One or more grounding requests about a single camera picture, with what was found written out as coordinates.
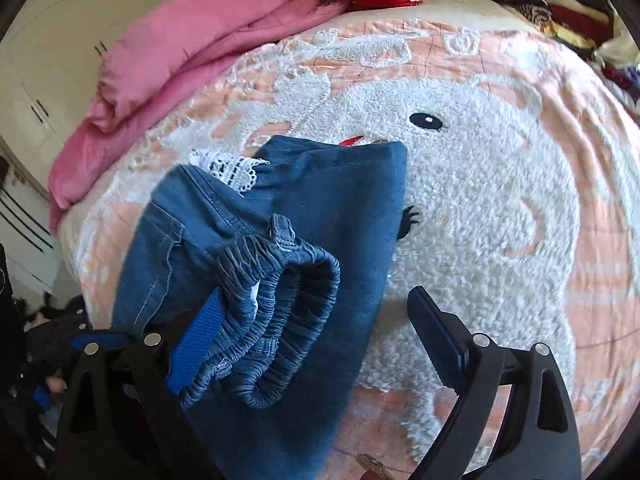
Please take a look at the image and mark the pink quilt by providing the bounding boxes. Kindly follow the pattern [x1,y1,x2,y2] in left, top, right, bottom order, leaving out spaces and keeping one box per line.
[47,0,352,235]

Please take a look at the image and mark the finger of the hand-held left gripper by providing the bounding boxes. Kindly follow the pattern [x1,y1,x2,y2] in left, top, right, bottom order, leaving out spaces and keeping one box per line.
[69,332,127,352]

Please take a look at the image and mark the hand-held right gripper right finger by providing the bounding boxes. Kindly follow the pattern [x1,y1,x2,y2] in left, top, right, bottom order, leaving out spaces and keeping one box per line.
[406,284,584,480]

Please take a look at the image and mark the printed pink white blanket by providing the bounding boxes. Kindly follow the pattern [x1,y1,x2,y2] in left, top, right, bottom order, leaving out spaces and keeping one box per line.
[56,0,640,480]

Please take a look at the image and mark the pile of folded clothes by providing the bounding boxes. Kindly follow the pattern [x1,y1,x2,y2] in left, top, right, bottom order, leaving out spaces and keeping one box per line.
[450,0,640,128]

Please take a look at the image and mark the blue denim pants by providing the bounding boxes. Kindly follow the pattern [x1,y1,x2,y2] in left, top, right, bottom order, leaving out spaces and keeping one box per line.
[112,135,412,480]

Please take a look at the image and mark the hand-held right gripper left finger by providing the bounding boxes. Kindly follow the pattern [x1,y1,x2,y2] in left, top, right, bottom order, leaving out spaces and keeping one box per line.
[54,290,227,480]

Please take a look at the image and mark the brown patterned cloth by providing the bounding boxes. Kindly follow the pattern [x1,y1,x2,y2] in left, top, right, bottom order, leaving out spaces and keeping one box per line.
[354,452,397,480]

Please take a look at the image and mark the white door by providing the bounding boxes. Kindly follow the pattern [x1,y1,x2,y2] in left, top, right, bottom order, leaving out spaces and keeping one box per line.
[0,140,68,303]

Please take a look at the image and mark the cream wardrobe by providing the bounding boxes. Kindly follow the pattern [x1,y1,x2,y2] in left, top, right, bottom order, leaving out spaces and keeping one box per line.
[0,0,187,173]

